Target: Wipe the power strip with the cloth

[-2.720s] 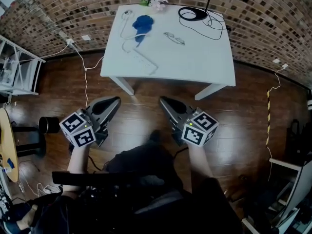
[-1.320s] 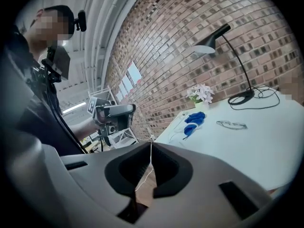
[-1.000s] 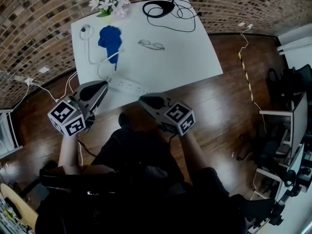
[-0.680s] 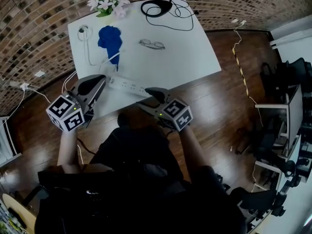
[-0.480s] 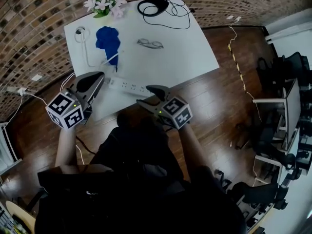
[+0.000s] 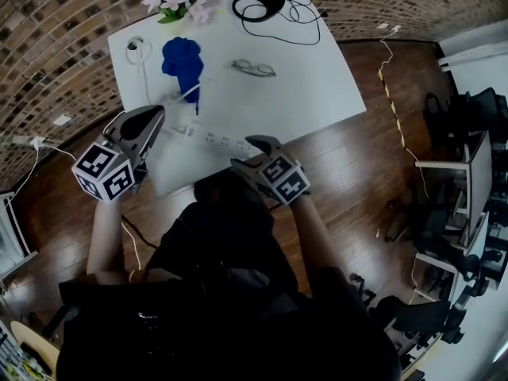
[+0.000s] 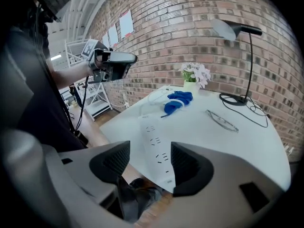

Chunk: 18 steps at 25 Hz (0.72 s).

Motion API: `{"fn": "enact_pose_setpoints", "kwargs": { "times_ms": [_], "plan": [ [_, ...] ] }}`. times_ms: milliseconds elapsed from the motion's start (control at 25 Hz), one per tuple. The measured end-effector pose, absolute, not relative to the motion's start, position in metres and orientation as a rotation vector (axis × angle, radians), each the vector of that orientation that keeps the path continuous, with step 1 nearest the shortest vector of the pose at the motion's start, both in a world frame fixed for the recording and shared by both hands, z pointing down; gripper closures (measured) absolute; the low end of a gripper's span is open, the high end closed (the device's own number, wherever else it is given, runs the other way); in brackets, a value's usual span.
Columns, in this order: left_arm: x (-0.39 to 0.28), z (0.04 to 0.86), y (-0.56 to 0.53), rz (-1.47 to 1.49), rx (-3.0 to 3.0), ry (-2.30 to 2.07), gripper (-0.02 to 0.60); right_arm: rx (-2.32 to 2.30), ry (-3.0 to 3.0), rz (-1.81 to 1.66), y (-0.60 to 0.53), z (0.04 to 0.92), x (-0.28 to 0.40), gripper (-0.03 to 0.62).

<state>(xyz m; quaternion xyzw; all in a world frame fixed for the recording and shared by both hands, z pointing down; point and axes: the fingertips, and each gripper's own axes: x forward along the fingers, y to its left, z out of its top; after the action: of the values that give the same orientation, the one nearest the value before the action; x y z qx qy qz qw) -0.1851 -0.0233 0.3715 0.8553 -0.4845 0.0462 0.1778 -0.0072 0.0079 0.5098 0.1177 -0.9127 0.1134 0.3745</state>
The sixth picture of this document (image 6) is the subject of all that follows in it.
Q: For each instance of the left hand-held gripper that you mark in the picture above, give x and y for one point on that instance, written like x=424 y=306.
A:
x=103 y=173

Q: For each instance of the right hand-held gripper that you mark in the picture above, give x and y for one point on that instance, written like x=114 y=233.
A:
x=283 y=181

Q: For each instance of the white power strip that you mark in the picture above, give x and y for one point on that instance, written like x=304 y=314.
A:
x=222 y=139

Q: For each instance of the blue cloth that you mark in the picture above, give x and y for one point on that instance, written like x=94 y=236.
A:
x=182 y=62

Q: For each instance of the person's left forearm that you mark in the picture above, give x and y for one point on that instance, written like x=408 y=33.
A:
x=109 y=240

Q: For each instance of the person's right forearm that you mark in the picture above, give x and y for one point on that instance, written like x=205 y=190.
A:
x=313 y=240

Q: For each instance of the thin-framed eyeglasses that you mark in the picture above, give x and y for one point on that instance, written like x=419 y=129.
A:
x=254 y=68

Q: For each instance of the person's body in black clothing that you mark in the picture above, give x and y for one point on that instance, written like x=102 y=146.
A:
x=230 y=292

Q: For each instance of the yellow black striped tape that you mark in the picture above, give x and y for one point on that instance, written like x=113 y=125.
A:
x=393 y=109

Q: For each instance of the white metal shelf rack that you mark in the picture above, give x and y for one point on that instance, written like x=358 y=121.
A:
x=16 y=244

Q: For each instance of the white office desk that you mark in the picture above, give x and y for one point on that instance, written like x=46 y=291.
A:
x=478 y=181

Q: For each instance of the black office chair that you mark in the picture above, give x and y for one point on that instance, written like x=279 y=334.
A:
x=476 y=113
x=416 y=316

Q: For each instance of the white wall socket plate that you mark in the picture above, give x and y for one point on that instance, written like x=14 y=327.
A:
x=62 y=120
x=383 y=25

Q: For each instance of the white wall charger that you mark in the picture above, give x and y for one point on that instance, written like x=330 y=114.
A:
x=38 y=142
x=396 y=29

